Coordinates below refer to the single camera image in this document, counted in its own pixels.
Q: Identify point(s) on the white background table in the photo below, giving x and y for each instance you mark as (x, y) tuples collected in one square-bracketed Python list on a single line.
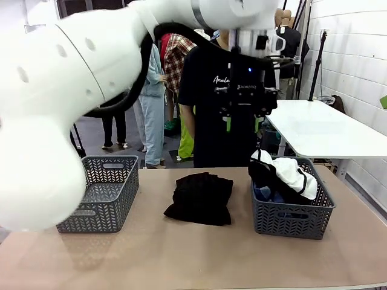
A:
[(326, 130)]

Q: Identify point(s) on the person in black t-shirt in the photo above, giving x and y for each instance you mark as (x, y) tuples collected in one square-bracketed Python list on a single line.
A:
[(208, 136)]

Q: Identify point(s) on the green cloth on floor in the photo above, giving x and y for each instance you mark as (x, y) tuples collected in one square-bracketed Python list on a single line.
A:
[(170, 125)]

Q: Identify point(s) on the white garment black trim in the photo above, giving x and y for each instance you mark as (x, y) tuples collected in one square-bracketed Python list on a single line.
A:
[(290, 172)]

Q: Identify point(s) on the mannequin in red top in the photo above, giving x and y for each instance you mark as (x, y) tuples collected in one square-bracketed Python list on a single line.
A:
[(164, 42)]

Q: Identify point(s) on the mannequin in plaid hooded shirt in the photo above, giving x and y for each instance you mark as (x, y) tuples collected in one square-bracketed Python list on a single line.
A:
[(176, 60)]

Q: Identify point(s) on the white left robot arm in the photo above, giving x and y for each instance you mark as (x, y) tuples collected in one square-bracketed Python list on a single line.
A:
[(60, 90)]

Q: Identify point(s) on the mannequin in neon green trousers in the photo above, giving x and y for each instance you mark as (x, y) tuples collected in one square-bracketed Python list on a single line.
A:
[(186, 142)]

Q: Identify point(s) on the dark brown bag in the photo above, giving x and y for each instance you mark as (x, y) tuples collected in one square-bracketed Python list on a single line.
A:
[(338, 104)]

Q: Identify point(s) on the blue denim jeans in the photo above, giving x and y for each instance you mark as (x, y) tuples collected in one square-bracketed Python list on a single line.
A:
[(263, 191)]

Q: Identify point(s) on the grey plastic woven basket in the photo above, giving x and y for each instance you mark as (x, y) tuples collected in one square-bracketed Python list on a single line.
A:
[(112, 193), (290, 226)]

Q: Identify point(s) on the black stool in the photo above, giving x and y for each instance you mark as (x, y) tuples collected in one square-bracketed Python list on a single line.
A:
[(272, 142)]

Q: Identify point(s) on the person right forearm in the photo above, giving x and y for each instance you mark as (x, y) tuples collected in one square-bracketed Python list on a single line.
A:
[(187, 117)]

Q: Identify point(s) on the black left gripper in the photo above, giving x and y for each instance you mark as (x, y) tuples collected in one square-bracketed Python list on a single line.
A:
[(248, 78)]

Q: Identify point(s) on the black camera tripod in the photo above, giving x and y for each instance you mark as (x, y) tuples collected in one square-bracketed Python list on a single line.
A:
[(78, 142)]

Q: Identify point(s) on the mannequin in black shirt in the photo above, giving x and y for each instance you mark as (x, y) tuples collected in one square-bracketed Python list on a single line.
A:
[(294, 39)]

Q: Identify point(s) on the mannequin in blue fleece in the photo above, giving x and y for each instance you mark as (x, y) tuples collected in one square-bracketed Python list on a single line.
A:
[(151, 121)]

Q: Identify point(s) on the thin black light stand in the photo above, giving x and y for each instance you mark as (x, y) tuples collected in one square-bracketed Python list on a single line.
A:
[(320, 57)]

